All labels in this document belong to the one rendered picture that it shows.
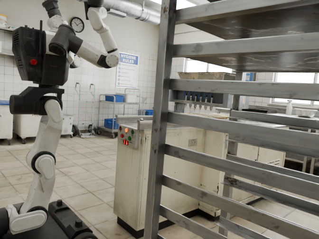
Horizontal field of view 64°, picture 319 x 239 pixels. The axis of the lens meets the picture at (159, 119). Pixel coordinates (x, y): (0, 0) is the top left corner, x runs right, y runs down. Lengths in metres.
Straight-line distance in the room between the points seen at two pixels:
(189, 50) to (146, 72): 6.43
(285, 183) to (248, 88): 0.20
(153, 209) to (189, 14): 0.53
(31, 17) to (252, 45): 5.38
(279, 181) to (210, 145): 1.72
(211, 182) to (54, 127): 1.36
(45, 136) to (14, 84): 3.93
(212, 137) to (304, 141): 1.73
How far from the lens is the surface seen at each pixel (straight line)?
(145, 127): 1.81
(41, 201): 1.84
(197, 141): 2.22
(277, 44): 0.57
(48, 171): 1.73
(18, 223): 1.80
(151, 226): 0.78
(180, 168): 2.13
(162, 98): 0.68
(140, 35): 7.04
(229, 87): 0.60
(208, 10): 0.67
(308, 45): 0.55
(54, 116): 1.67
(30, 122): 5.05
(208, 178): 2.33
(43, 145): 1.72
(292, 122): 0.98
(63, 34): 1.51
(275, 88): 0.56
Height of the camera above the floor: 1.12
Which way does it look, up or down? 6 degrees down
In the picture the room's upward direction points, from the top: 4 degrees clockwise
